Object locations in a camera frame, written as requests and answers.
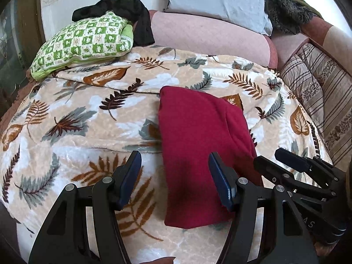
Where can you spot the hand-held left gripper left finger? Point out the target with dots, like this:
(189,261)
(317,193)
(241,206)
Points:
(129,180)

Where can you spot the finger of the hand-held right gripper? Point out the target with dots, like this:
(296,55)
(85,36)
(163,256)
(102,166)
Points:
(271,169)
(294,161)

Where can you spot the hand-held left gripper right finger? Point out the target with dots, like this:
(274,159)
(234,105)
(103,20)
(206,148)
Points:
(221,184)

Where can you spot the red knit garment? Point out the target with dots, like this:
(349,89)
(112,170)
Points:
(200,148)

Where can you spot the leaf print blanket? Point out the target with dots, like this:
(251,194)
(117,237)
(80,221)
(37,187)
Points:
(82,121)

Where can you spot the striped sofa cushion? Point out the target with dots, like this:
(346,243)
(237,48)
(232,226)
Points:
(319,88)

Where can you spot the maroon beige sofa back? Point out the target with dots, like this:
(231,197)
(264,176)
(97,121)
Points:
(330,35)

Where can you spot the green patterned pillow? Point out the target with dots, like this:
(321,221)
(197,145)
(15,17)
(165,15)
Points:
(88,44)

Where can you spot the pink quilted cushion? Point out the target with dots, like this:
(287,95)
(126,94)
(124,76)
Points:
(209,35)

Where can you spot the dark furry cloth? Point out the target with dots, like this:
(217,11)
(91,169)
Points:
(288,11)

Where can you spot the black cloth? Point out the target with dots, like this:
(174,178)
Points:
(129,11)

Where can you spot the wooden glass cabinet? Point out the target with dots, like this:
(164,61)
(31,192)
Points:
(13,46)

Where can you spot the grey pillow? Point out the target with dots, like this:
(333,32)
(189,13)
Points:
(220,0)

